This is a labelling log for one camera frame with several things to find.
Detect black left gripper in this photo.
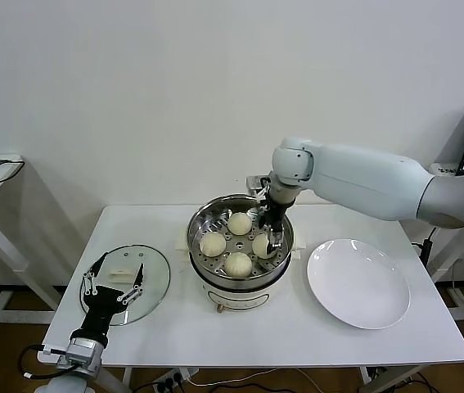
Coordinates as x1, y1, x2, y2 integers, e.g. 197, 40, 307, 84
79, 252, 146, 341

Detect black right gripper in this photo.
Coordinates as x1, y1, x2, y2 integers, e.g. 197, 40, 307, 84
255, 195, 289, 258

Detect glass lid with cream handle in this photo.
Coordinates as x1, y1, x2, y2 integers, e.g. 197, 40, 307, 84
79, 244, 172, 327

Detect white steamed baozi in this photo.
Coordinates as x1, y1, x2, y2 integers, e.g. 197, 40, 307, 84
227, 212, 252, 237
223, 251, 253, 279
198, 232, 227, 258
251, 233, 277, 259

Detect steel steamer basket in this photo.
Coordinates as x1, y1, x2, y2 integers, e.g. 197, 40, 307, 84
186, 195, 295, 287

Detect white round plate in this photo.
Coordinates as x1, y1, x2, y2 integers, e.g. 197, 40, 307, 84
306, 238, 412, 331

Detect white power strip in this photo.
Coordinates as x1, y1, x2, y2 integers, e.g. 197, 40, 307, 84
151, 368, 200, 392

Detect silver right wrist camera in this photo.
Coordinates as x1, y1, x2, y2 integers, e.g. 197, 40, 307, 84
245, 174, 272, 193

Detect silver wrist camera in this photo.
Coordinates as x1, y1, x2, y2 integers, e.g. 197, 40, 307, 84
245, 174, 272, 193
65, 336, 101, 365

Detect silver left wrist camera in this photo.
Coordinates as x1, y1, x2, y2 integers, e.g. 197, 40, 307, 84
65, 336, 101, 365

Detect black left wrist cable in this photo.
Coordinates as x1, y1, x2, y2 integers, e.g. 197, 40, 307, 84
19, 344, 69, 378

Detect white floor cable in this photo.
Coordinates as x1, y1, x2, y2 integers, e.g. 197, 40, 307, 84
186, 367, 310, 386

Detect laptop cable with plug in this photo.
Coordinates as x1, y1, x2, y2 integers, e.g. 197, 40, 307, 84
412, 227, 439, 267

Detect black floor cables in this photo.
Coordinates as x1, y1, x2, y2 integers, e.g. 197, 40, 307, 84
372, 366, 435, 388

